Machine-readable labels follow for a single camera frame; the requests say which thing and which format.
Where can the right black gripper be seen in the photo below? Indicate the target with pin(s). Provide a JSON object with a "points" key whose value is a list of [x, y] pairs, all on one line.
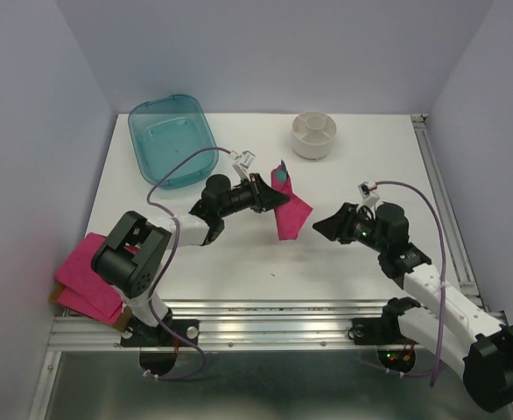
{"points": [[337, 226]]}

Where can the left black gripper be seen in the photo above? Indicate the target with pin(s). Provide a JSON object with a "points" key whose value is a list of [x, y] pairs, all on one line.
{"points": [[263, 197]]}

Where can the teal plastic spoon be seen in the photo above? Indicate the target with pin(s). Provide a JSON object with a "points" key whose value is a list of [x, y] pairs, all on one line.
{"points": [[281, 176]]}

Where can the pink paper napkin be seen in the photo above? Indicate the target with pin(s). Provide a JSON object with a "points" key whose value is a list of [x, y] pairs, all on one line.
{"points": [[291, 217]]}

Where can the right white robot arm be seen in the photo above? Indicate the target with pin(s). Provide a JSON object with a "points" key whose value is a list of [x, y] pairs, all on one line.
{"points": [[475, 345]]}

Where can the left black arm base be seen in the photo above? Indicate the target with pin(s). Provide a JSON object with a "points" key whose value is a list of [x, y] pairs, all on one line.
{"points": [[137, 334]]}

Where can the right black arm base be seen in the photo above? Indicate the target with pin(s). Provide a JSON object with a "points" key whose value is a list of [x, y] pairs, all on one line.
{"points": [[386, 328]]}

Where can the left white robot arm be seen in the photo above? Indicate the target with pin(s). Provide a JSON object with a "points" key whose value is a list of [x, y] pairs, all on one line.
{"points": [[130, 258]]}

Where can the pink napkin stack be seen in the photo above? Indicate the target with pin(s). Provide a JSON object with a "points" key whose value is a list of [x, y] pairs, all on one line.
{"points": [[84, 290]]}

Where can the white utensil holder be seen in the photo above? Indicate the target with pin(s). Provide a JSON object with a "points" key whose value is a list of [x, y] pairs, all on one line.
{"points": [[313, 135]]}

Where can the teal plastic bin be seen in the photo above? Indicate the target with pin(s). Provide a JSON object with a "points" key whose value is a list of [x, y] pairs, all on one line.
{"points": [[173, 142]]}

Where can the brown cardboard tray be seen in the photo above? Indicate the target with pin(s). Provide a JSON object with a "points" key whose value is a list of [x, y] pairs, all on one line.
{"points": [[55, 297]]}

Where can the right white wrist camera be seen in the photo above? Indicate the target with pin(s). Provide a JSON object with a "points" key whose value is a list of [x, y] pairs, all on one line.
{"points": [[369, 195]]}

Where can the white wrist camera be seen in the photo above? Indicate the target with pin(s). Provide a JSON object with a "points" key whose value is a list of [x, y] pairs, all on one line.
{"points": [[369, 195], [242, 162]]}

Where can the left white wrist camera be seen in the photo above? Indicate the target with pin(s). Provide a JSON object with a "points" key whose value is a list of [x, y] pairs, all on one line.
{"points": [[242, 162]]}

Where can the aluminium frame rail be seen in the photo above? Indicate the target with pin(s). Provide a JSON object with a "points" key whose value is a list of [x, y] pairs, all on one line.
{"points": [[274, 314]]}

